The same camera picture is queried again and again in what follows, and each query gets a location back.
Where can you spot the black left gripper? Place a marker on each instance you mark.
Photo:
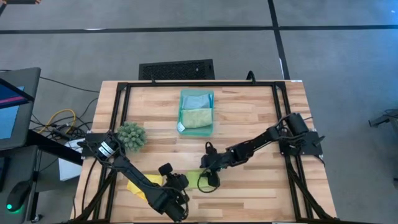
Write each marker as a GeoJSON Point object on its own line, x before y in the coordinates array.
{"type": "Point", "coordinates": [174, 196]}

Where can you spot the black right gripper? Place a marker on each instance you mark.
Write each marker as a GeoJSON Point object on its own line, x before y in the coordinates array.
{"type": "Point", "coordinates": [217, 161]}

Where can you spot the lime green microfiber towel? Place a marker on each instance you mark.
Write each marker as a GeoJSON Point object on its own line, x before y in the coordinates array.
{"type": "Point", "coordinates": [194, 180]}

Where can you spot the yellow microfiber towel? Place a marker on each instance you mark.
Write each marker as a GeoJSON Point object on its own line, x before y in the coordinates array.
{"type": "Point", "coordinates": [152, 180]}

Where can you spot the green translucent plastic bin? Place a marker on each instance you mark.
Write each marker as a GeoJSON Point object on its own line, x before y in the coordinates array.
{"type": "Point", "coordinates": [196, 133]}

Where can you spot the pale green microfiber towel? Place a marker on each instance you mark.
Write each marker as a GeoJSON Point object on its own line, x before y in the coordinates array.
{"type": "Point", "coordinates": [197, 118]}

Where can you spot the light blue microfiber towel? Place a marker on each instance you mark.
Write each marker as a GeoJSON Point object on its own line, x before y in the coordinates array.
{"type": "Point", "coordinates": [196, 101]}

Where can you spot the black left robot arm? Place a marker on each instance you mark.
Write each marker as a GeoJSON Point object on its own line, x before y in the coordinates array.
{"type": "Point", "coordinates": [133, 177]}

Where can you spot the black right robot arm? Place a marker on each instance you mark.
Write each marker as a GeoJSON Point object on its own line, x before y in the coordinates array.
{"type": "Point", "coordinates": [273, 137]}

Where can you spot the artificial succulent in patterned pot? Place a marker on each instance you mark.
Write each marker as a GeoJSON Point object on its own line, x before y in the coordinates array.
{"type": "Point", "coordinates": [132, 136]}

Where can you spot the black perforated metal box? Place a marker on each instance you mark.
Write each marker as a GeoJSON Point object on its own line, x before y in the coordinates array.
{"type": "Point", "coordinates": [177, 70]}

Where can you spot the white box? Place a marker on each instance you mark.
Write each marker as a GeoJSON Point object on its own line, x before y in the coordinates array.
{"type": "Point", "coordinates": [70, 169]}

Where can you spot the black caster wheel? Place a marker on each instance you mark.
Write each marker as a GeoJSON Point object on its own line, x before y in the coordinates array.
{"type": "Point", "coordinates": [36, 218]}

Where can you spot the black computer mouse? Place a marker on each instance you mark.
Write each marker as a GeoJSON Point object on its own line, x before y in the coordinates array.
{"type": "Point", "coordinates": [18, 196]}

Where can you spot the grey office desk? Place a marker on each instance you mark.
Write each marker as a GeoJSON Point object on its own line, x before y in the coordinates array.
{"type": "Point", "coordinates": [18, 168]}

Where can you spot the grey metal stand base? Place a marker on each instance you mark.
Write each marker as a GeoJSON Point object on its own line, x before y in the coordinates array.
{"type": "Point", "coordinates": [387, 118]}

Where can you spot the grey desk monitor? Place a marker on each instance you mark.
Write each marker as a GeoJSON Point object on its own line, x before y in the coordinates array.
{"type": "Point", "coordinates": [28, 93]}

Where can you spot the black bar with orange ends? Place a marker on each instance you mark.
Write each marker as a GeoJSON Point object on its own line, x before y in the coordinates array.
{"type": "Point", "coordinates": [18, 1]}

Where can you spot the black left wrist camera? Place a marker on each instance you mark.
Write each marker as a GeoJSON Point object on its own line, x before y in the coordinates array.
{"type": "Point", "coordinates": [165, 169]}

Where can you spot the black aluminium table frame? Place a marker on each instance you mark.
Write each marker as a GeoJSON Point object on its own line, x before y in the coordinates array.
{"type": "Point", "coordinates": [202, 84]}

